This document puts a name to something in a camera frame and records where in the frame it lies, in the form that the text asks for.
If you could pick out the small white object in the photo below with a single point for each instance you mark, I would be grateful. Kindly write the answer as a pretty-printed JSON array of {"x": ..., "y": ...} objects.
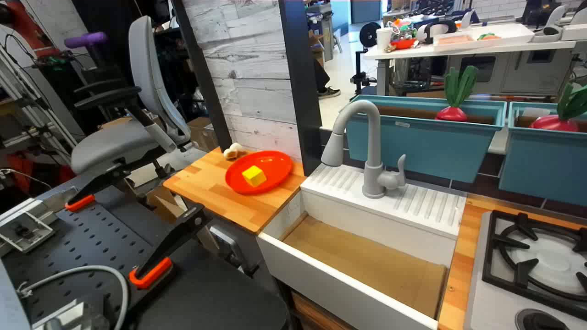
[{"x": 233, "y": 150}]

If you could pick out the orange round plate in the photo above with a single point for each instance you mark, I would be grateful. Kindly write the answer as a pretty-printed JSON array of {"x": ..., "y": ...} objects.
[{"x": 275, "y": 161}]

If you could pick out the yellow block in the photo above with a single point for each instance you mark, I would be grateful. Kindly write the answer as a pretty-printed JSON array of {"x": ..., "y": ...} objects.
[{"x": 253, "y": 176}]

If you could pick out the grey toy faucet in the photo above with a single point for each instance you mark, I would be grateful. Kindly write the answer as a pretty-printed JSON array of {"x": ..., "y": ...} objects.
[{"x": 371, "y": 156}]

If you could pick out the wooden countertop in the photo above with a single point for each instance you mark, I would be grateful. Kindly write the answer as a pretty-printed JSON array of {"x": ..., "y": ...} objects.
[{"x": 204, "y": 189}]

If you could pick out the seated person dark trousers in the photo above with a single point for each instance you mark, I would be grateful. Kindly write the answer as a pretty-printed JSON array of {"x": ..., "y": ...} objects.
[{"x": 323, "y": 75}]

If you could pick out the cardboard box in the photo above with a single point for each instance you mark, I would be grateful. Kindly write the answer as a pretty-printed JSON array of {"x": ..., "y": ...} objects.
[{"x": 198, "y": 130}]

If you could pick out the black printer stand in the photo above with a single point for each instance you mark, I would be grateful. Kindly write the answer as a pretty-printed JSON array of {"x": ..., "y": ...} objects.
[{"x": 365, "y": 70}]

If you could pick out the teal planter box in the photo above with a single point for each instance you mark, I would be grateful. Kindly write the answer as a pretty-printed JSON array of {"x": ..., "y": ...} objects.
[
  {"x": 543, "y": 163},
  {"x": 422, "y": 145}
]

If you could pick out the white toy sink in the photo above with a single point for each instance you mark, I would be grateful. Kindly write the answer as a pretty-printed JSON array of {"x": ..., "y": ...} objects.
[{"x": 428, "y": 207}]

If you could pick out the black filament spool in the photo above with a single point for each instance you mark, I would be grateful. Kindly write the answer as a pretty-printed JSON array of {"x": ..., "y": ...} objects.
[{"x": 369, "y": 33}]

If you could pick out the white cup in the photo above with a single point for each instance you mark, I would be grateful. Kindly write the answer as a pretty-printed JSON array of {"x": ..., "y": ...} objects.
[{"x": 383, "y": 38}]

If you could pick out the red bowl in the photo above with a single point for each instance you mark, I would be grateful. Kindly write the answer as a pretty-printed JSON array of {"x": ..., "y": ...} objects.
[{"x": 404, "y": 42}]

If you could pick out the grey office chair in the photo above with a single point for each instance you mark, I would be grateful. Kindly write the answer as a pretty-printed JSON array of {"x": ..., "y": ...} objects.
[{"x": 147, "y": 92}]

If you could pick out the red radish toy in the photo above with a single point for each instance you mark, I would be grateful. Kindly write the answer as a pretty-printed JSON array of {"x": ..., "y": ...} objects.
[
  {"x": 455, "y": 92},
  {"x": 558, "y": 121}
]

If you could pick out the wooden stove counter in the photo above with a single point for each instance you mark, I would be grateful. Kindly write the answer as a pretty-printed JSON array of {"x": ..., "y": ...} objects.
[{"x": 455, "y": 268}]

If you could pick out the white background table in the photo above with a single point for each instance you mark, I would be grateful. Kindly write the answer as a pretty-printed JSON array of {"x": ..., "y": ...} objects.
[{"x": 477, "y": 48}]

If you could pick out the purple padded roller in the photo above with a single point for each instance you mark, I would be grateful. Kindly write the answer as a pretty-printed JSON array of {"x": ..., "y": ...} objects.
[{"x": 84, "y": 38}]

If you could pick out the grey toy stove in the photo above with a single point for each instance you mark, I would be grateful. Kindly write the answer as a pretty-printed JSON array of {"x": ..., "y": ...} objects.
[{"x": 538, "y": 268}]

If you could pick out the black frame post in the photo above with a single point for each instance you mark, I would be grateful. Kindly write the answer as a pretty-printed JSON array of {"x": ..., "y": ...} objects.
[
  {"x": 303, "y": 79},
  {"x": 202, "y": 73}
]

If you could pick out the grey wood wall panel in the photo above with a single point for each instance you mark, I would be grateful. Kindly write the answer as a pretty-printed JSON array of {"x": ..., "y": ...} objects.
[{"x": 250, "y": 66}]

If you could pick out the silver metal bracket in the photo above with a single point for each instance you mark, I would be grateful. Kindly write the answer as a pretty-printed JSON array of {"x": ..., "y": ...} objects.
[{"x": 24, "y": 231}]

